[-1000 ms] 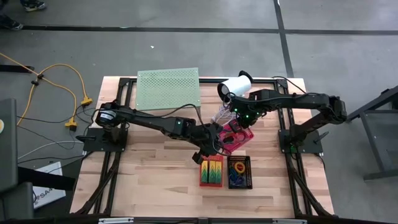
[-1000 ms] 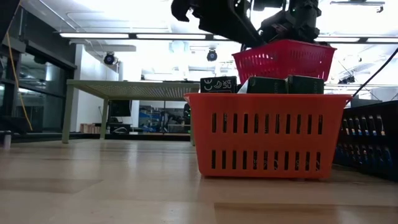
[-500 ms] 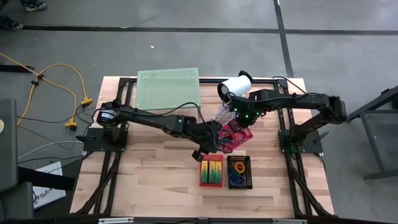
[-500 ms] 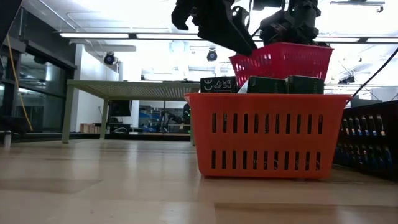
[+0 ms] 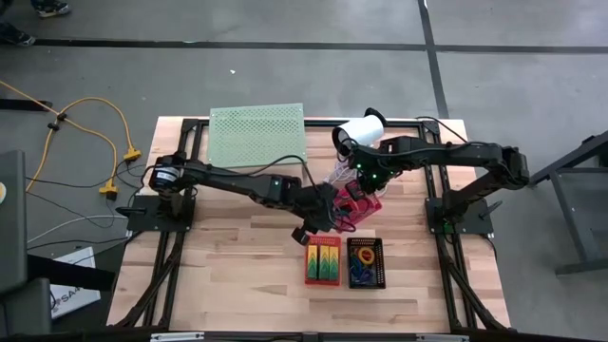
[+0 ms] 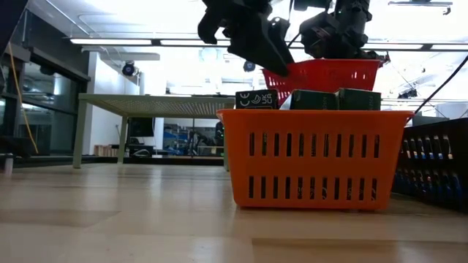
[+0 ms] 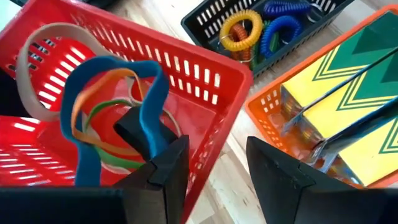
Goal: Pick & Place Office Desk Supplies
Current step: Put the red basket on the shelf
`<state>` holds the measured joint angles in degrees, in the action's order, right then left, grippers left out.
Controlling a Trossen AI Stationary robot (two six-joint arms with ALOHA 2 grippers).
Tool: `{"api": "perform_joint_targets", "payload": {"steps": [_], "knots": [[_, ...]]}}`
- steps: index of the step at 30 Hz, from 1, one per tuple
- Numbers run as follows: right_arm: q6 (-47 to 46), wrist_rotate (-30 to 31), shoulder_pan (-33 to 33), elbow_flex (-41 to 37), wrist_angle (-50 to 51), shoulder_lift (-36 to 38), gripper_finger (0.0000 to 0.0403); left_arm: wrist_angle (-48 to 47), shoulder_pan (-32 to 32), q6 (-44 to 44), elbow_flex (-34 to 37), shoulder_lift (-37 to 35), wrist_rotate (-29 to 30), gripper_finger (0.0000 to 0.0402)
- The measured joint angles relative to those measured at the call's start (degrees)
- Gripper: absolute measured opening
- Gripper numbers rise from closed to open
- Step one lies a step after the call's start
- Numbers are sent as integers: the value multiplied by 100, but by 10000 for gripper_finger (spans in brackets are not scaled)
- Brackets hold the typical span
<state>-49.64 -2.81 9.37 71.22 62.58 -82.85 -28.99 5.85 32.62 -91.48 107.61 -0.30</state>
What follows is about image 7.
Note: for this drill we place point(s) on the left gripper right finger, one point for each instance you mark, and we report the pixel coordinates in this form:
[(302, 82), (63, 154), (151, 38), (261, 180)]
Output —
[(280, 193)]

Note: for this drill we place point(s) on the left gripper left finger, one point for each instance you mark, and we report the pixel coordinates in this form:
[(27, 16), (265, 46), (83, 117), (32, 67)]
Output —
[(161, 193)]

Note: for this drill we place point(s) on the green rubber band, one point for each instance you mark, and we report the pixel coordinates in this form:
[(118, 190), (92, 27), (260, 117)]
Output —
[(118, 161)]

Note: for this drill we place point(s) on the wide black rubber band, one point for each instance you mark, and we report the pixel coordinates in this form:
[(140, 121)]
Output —
[(130, 130)]

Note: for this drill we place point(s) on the red plastic basket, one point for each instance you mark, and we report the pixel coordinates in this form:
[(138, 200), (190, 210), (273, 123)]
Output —
[(192, 112)]

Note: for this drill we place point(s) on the orange plastic basket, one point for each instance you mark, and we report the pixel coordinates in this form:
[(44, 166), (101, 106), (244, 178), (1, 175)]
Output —
[(267, 99)]

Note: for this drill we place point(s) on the orange rubber band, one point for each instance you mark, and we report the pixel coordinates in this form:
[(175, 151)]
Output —
[(77, 102)]

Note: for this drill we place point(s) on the large blue rubber band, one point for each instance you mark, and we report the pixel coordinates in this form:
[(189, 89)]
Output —
[(68, 102)]

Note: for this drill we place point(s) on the tan rubber band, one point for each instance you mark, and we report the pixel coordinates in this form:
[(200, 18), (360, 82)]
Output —
[(25, 93)]

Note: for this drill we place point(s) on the black plastic basket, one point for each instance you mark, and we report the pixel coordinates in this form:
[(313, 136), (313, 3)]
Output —
[(199, 21)]

